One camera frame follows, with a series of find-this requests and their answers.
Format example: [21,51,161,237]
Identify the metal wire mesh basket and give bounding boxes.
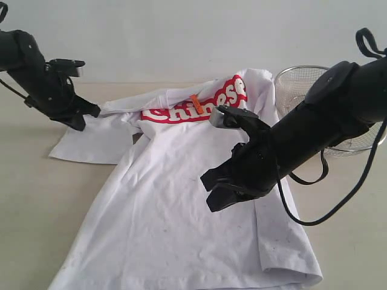
[274,65,382,157]

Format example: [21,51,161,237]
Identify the black right camera cable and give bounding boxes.
[276,27,387,227]

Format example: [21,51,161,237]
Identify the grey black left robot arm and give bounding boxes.
[1,30,100,131]

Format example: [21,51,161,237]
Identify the white t-shirt red print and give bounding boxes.
[50,69,322,289]

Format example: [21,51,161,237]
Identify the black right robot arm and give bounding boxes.
[201,57,386,212]

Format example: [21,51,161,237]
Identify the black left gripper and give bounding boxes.
[18,66,100,131]

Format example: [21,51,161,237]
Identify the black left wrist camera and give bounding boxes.
[48,59,85,77]

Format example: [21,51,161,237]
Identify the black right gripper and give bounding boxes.
[200,129,290,212]

